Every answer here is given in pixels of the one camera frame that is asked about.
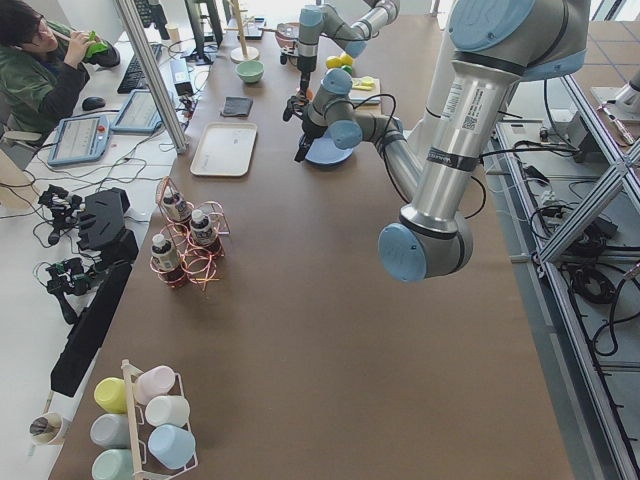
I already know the pink bowl of ice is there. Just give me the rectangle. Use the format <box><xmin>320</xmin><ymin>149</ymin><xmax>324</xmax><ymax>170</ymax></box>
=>
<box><xmin>275</xmin><ymin>22</ymin><xmax>299</xmax><ymax>49</ymax></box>

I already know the drink bottle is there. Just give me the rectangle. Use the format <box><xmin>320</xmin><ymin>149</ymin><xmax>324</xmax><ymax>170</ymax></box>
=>
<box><xmin>190</xmin><ymin>209</ymin><xmax>223</xmax><ymax>258</ymax></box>
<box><xmin>162</xmin><ymin>190</ymin><xmax>192</xmax><ymax>222</ymax></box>
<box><xmin>151</xmin><ymin>233</ymin><xmax>188</xmax><ymax>288</ymax></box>

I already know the white cup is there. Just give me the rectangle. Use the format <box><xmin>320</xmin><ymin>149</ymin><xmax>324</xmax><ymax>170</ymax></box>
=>
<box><xmin>145</xmin><ymin>395</ymin><xmax>190</xmax><ymax>427</ymax></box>

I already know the white wire cup rack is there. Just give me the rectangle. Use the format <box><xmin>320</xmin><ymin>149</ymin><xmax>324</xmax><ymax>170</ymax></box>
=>
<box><xmin>121</xmin><ymin>360</ymin><xmax>199</xmax><ymax>479</ymax></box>

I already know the teach pendant tablet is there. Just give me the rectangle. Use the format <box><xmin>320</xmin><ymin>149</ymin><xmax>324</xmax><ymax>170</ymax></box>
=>
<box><xmin>47</xmin><ymin>115</ymin><xmax>110</xmax><ymax>167</ymax></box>

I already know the drink bottle top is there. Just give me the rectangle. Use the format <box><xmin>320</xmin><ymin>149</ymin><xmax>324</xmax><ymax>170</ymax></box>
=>
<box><xmin>162</xmin><ymin>190</ymin><xmax>192</xmax><ymax>222</ymax></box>

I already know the green bowl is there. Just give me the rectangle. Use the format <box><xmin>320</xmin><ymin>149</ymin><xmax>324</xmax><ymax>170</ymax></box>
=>
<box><xmin>235</xmin><ymin>60</ymin><xmax>264</xmax><ymax>84</ymax></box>

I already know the wooden stand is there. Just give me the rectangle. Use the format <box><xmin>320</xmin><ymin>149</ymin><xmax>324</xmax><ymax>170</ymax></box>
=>
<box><xmin>225</xmin><ymin>0</ymin><xmax>260</xmax><ymax>64</ymax></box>

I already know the blue plate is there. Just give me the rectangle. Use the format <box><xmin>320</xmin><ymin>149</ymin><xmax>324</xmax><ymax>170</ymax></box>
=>
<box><xmin>305</xmin><ymin>136</ymin><xmax>354</xmax><ymax>168</ymax></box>

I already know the grey folded cloth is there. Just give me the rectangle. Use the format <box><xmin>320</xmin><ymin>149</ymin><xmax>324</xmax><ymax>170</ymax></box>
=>
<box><xmin>220</xmin><ymin>96</ymin><xmax>253</xmax><ymax>118</ymax></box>

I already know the yellow cup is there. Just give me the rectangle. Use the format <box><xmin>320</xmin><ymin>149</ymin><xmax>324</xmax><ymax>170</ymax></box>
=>
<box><xmin>94</xmin><ymin>377</ymin><xmax>127</xmax><ymax>414</ymax></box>

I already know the drink bottle lower left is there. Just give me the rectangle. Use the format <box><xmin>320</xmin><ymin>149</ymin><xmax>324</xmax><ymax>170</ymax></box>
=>
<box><xmin>190</xmin><ymin>209</ymin><xmax>223</xmax><ymax>258</ymax></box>

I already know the light blue cup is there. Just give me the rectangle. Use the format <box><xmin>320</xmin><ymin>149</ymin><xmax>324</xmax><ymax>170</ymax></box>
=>
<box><xmin>147</xmin><ymin>424</ymin><xmax>196</xmax><ymax>470</ymax></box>

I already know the yellow plastic knife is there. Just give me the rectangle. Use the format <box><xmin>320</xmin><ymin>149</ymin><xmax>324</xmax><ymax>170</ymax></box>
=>
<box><xmin>352</xmin><ymin>76</ymin><xmax>376</xmax><ymax>91</ymax></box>

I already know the cream rabbit tray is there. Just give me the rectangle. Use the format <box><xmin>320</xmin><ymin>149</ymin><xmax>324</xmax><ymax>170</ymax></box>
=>
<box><xmin>190</xmin><ymin>122</ymin><xmax>257</xmax><ymax>177</ymax></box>

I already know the grey cup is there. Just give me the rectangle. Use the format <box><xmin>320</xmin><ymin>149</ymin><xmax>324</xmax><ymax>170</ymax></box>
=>
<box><xmin>90</xmin><ymin>413</ymin><xmax>130</xmax><ymax>449</ymax></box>

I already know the seated person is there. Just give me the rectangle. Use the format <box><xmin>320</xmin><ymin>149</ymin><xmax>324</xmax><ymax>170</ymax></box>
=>
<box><xmin>1</xmin><ymin>1</ymin><xmax>120</xmax><ymax>137</ymax></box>

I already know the yellow lemon upper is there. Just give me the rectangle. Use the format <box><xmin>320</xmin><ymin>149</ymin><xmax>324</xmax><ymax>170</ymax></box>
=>
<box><xmin>325</xmin><ymin>56</ymin><xmax>342</xmax><ymax>69</ymax></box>

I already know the pale pink cup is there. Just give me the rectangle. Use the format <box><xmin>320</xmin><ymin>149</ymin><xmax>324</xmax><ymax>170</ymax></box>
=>
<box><xmin>134</xmin><ymin>365</ymin><xmax>175</xmax><ymax>405</ymax></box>

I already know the copper wire bottle rack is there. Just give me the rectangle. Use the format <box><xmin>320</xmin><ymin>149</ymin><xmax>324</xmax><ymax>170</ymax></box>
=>
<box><xmin>149</xmin><ymin>177</ymin><xmax>230</xmax><ymax>291</ymax></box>

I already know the pale green cup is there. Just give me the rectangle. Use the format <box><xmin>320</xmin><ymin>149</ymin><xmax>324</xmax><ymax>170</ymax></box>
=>
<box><xmin>91</xmin><ymin>449</ymin><xmax>133</xmax><ymax>480</ymax></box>

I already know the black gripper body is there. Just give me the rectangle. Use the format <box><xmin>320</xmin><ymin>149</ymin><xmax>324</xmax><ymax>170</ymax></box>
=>
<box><xmin>296</xmin><ymin>54</ymin><xmax>316</xmax><ymax>98</ymax></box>
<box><xmin>285</xmin><ymin>94</ymin><xmax>325</xmax><ymax>141</ymax></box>

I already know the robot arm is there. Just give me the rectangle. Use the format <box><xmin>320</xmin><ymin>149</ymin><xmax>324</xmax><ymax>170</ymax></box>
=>
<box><xmin>283</xmin><ymin>1</ymin><xmax>590</xmax><ymax>282</ymax></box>
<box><xmin>297</xmin><ymin>0</ymin><xmax>400</xmax><ymax>96</ymax></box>

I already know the drink bottle lower right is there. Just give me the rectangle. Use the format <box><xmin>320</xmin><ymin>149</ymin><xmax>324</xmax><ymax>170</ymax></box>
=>
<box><xmin>151</xmin><ymin>233</ymin><xmax>188</xmax><ymax>288</ymax></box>

